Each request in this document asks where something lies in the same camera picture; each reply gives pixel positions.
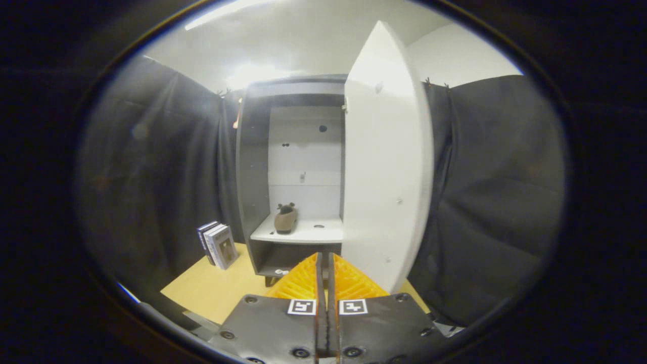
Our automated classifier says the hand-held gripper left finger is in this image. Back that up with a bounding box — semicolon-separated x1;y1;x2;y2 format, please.
207;252;327;364

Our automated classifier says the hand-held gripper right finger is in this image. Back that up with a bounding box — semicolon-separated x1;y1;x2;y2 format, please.
326;252;451;364

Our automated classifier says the brown fuzzy shoe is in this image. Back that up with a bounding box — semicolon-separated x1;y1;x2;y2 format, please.
274;203;299;235

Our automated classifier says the white shoe cabinet door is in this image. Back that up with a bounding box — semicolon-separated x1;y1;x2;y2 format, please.
341;20;435;295

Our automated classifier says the grey shoe cabinet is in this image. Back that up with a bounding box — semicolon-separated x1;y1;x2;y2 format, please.
236;75;349;287

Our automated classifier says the grey cover book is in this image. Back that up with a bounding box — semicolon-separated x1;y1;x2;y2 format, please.
204;224;240;270

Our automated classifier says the black backdrop cloth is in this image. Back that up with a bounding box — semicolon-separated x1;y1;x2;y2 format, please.
76;55;566;327

